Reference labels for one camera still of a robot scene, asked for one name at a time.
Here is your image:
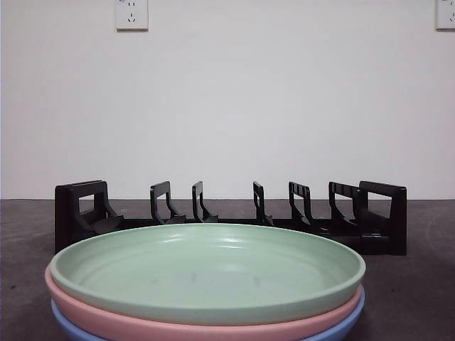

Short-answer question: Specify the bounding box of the white wall socket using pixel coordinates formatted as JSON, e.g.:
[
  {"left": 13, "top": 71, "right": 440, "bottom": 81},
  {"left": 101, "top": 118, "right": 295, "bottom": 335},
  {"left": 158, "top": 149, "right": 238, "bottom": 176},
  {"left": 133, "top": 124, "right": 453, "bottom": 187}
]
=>
[
  {"left": 435, "top": 0, "right": 455, "bottom": 31},
  {"left": 115, "top": 0, "right": 149, "bottom": 32}
]

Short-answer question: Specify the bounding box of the pink plate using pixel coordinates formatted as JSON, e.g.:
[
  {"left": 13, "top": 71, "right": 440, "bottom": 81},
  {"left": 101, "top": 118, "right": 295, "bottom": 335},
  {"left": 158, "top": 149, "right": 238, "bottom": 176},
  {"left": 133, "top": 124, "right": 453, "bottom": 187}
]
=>
[{"left": 44, "top": 266, "right": 366, "bottom": 341}]

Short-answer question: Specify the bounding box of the blue plate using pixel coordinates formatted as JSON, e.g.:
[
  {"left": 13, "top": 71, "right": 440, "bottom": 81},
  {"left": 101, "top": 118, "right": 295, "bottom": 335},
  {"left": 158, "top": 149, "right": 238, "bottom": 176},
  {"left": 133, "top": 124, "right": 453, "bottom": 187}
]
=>
[{"left": 50, "top": 294, "right": 367, "bottom": 341}]

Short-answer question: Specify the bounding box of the green plate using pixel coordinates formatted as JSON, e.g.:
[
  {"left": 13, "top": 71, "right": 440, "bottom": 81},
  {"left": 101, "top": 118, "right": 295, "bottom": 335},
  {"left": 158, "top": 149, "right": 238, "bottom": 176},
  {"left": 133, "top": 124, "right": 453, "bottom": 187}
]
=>
[{"left": 50, "top": 222, "right": 367, "bottom": 326}]

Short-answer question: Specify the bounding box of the black plastic dish rack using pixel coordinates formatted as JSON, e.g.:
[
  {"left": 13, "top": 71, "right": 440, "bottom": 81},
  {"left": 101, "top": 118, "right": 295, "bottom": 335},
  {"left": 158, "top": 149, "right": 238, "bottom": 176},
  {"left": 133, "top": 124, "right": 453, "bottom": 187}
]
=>
[{"left": 54, "top": 179, "right": 409, "bottom": 256}]

